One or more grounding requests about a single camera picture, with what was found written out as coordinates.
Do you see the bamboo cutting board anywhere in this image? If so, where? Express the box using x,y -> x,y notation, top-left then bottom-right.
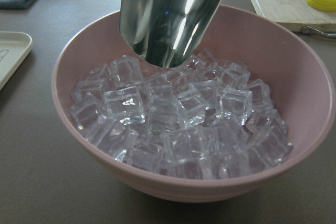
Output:
250,0 -> 335,33

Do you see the cream serving tray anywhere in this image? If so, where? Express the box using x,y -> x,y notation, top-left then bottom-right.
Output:
1,31 -> 33,89

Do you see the pink bowl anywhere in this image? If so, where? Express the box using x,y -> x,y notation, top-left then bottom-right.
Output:
51,4 -> 336,204

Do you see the clear ice cubes pile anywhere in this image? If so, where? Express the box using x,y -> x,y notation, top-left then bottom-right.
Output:
70,50 -> 293,179

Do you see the steel ice scoop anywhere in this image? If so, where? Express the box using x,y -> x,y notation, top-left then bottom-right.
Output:
119,0 -> 221,68

